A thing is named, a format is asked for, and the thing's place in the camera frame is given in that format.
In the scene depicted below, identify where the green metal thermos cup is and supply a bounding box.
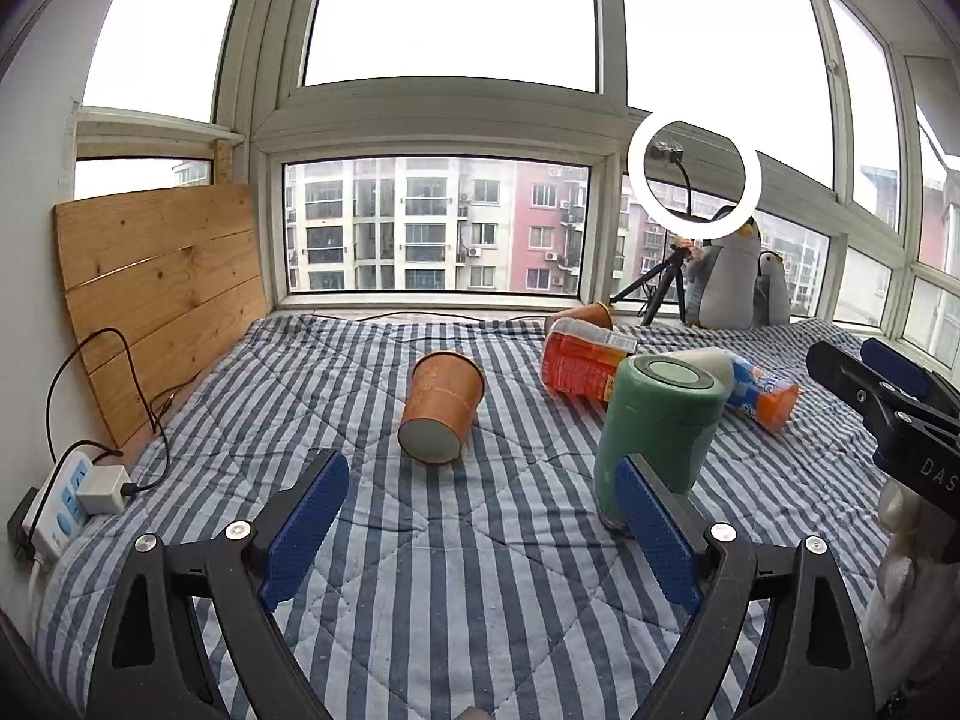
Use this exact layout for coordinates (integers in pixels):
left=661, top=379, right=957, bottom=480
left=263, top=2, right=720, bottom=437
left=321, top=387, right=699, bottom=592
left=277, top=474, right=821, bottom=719
left=594, top=355, right=727, bottom=532

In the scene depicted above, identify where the small orange paper cup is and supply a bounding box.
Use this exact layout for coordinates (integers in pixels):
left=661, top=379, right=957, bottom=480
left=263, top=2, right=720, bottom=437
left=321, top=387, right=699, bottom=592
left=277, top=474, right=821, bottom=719
left=544, top=301, right=613, bottom=332

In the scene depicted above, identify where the orange paper cup lying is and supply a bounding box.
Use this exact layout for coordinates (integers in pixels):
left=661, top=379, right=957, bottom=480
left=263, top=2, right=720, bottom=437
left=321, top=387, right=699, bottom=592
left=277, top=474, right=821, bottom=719
left=397, top=349, right=485, bottom=465

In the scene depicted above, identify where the white knit gloved hand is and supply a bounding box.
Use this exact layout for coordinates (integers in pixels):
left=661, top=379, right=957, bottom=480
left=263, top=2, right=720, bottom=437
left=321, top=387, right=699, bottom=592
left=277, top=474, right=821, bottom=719
left=861, top=479, right=958, bottom=706

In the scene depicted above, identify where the white blue orange bottle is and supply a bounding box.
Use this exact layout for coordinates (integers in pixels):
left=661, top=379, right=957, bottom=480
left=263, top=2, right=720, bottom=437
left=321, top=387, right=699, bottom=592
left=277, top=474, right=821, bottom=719
left=669, top=346, right=800, bottom=434

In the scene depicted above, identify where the small grey penguin plush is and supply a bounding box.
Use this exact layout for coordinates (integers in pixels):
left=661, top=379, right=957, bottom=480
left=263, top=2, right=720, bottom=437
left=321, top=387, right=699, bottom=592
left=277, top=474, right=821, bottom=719
left=754, top=250, right=791, bottom=327

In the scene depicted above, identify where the large grey penguin plush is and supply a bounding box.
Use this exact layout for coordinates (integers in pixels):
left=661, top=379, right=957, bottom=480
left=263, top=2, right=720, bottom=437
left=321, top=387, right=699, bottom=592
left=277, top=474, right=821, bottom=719
left=685, top=216, right=761, bottom=330

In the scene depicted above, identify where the white power strip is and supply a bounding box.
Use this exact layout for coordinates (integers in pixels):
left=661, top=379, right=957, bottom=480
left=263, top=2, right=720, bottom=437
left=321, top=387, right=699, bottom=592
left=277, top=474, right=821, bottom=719
left=21, top=449, right=93, bottom=566

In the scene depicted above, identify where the white charger adapter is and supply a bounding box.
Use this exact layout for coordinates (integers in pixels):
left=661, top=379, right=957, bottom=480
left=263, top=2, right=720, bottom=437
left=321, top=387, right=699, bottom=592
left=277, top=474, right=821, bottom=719
left=76, top=465, right=137, bottom=517

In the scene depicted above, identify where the black tripod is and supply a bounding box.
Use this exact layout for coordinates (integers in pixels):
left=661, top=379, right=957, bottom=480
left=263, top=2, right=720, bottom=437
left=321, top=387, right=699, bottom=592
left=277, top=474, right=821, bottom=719
left=610, top=244, right=692, bottom=327

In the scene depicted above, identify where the red plastic snack jar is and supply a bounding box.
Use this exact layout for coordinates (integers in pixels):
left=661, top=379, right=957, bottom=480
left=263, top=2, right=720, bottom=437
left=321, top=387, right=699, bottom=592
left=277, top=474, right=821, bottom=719
left=540, top=317, right=636, bottom=403

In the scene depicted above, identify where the blue striped quilt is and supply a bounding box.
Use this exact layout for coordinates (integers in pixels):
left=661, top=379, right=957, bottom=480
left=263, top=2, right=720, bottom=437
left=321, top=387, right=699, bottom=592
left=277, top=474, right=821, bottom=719
left=29, top=312, right=939, bottom=720

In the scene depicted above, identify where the wooden plank board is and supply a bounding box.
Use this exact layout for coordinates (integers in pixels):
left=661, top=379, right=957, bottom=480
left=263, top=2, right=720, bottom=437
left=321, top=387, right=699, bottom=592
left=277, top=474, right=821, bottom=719
left=53, top=184, right=268, bottom=445

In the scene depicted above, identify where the black cable on board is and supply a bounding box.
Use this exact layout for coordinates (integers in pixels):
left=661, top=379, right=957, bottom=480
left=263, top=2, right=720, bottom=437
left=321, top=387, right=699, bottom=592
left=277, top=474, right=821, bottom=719
left=29, top=326, right=205, bottom=542

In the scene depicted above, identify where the white ring light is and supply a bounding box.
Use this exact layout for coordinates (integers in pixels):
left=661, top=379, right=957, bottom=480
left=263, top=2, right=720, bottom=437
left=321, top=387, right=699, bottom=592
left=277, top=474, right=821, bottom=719
left=626, top=109, right=765, bottom=242

